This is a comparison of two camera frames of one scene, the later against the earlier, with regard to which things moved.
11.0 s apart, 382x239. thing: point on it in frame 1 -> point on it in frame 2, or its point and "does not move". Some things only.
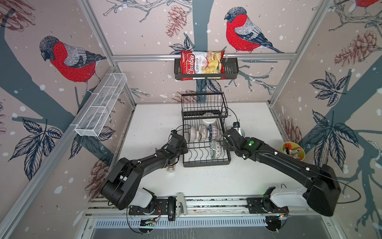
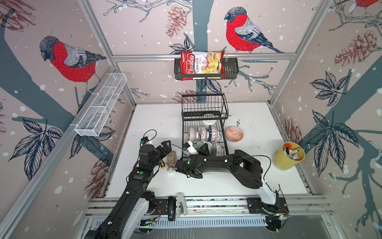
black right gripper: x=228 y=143 -> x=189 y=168
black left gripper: x=185 y=149 -> x=164 y=153
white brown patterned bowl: x=203 y=133 does not move
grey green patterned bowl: x=216 y=149 does not move
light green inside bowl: x=241 y=131 -> x=200 y=143
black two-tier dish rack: x=204 y=115 does not move
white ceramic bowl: x=206 y=122 does not move
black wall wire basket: x=231 y=65 does not move
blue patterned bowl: x=213 y=130 does not move
